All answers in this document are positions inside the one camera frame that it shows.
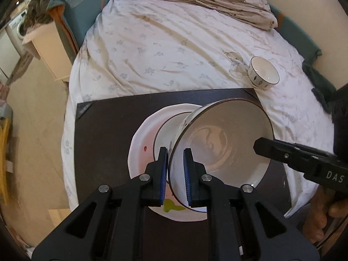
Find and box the white bowl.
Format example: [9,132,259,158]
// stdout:
[247,56,279,90]
[167,98,274,209]
[153,109,193,160]

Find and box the white floral bed sheet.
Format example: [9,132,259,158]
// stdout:
[61,0,334,209]

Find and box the pink strawberry plate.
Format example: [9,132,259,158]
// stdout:
[127,103,206,222]

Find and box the teal mattress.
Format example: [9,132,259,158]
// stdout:
[47,0,109,62]

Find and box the white nightstand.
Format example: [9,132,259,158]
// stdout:
[22,22,72,82]

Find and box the person right hand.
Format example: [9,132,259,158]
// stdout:
[303,186,347,243]

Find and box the washing machine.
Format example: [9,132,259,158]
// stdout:
[6,10,27,56]

